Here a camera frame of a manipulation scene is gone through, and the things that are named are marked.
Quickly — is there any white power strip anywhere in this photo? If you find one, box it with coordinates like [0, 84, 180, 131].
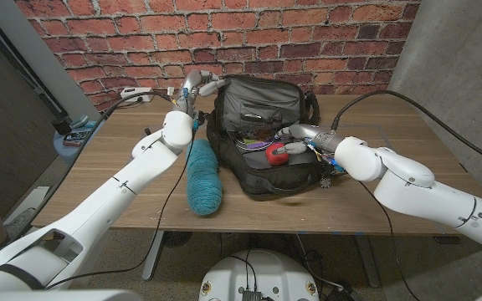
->
[120, 86, 156, 104]

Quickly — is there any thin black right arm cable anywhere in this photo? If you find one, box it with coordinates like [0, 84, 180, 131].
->
[357, 179, 422, 301]

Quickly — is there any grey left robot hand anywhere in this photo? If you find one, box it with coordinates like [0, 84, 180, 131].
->
[177, 69, 228, 115]

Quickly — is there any grey sneaker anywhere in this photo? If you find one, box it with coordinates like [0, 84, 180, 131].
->
[4, 207, 37, 243]

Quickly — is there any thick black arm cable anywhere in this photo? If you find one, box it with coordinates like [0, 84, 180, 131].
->
[331, 89, 482, 168]
[14, 90, 175, 239]

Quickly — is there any teal yarn skein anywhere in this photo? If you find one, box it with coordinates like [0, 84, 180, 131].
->
[185, 138, 224, 217]

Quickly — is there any black power adapter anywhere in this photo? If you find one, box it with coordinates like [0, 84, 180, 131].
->
[322, 280, 362, 301]

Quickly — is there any red brick print backdrop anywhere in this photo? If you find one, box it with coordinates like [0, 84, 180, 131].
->
[14, 0, 421, 112]

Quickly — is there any blue round stool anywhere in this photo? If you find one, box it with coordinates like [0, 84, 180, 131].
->
[52, 119, 100, 164]

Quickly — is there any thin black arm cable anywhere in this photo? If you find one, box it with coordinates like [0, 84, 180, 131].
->
[357, 179, 422, 301]
[44, 137, 196, 290]

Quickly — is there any black box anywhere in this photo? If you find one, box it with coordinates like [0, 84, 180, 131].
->
[51, 116, 73, 135]

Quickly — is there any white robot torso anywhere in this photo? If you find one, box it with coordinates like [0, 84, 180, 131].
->
[197, 249, 320, 301]

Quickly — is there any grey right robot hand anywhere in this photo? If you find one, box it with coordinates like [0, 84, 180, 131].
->
[274, 123, 338, 156]

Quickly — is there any red ball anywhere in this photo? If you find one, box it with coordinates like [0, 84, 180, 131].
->
[264, 142, 290, 167]

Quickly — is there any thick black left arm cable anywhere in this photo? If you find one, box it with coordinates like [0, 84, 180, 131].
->
[14, 90, 175, 239]

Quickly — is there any white robot chest edge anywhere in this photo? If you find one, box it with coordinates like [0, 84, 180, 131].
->
[0, 289, 144, 301]

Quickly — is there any black round fan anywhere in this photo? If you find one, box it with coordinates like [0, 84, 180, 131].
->
[163, 231, 192, 248]

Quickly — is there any black backpack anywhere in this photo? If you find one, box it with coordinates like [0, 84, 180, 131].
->
[205, 74, 330, 202]

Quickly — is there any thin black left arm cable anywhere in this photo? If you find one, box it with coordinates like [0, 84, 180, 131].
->
[44, 137, 196, 290]

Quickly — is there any black glossy pocket item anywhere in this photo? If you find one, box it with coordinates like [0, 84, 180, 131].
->
[240, 113, 276, 125]

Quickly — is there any white floor cable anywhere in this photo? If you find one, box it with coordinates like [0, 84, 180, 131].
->
[295, 233, 345, 292]

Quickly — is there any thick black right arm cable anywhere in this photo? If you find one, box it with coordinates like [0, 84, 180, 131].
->
[331, 89, 482, 168]

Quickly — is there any grey table leg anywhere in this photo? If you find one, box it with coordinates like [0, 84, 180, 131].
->
[141, 231, 166, 282]

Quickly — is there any snowflake keychain charm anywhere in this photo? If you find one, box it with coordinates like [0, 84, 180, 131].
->
[319, 166, 346, 190]

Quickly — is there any dark table leg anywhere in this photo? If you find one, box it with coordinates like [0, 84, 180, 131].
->
[353, 233, 381, 288]

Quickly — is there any grey teal case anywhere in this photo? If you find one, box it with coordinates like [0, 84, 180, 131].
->
[69, 115, 90, 129]

